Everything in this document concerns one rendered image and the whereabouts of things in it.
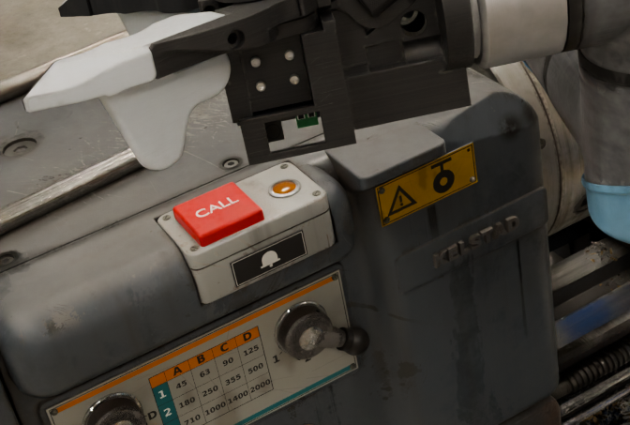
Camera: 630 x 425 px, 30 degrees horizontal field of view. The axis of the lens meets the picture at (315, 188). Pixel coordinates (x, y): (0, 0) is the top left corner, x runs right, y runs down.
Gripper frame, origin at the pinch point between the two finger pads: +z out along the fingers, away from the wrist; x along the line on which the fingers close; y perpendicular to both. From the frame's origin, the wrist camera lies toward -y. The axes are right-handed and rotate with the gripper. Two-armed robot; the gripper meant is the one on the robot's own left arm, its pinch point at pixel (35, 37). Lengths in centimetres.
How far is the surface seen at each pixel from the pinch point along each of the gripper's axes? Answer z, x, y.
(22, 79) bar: 16, 68, 22
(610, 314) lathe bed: -45, 66, 65
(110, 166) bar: 6, 46, 25
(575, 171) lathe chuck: -41, 61, 42
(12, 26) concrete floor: 91, 422, 101
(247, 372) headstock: -2, 39, 45
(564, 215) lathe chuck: -40, 63, 49
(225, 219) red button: -4.1, 34.2, 27.0
